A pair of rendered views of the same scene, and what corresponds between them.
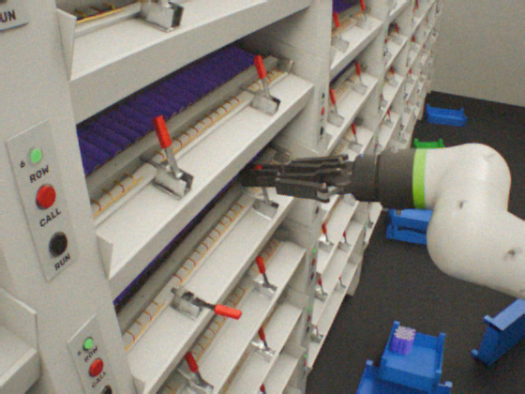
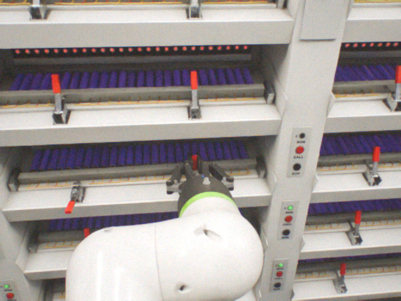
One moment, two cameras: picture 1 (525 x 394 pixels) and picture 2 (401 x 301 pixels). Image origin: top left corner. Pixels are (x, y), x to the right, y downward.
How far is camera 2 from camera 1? 0.71 m
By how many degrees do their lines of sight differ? 53
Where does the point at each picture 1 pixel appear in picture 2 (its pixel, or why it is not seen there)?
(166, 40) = (21, 24)
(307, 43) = (284, 80)
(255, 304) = not seen: hidden behind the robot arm
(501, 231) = (80, 276)
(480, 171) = (172, 231)
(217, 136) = (130, 111)
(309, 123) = (276, 152)
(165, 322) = (61, 193)
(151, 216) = (31, 122)
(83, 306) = not seen: outside the picture
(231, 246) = (144, 190)
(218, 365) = not seen: hidden behind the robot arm
